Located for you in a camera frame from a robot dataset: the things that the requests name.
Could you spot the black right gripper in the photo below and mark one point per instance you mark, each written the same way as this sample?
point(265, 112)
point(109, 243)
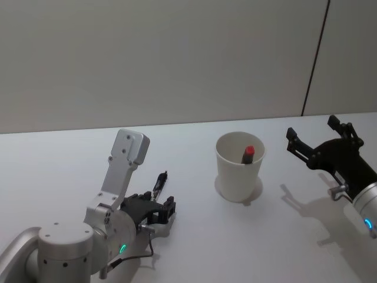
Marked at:
point(341, 159)

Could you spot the black pen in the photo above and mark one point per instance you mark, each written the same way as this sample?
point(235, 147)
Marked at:
point(160, 182)

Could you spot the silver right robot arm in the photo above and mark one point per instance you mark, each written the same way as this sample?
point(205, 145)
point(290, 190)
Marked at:
point(368, 206)

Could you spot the black marker with red cap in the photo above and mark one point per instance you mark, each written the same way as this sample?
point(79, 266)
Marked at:
point(248, 154)

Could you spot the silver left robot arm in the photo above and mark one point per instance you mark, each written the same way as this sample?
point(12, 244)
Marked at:
point(59, 244)

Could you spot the white paper cup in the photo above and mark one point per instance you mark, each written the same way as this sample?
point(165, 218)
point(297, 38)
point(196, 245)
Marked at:
point(235, 179)

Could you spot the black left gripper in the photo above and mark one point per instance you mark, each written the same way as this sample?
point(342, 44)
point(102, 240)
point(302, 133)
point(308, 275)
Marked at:
point(137, 206)

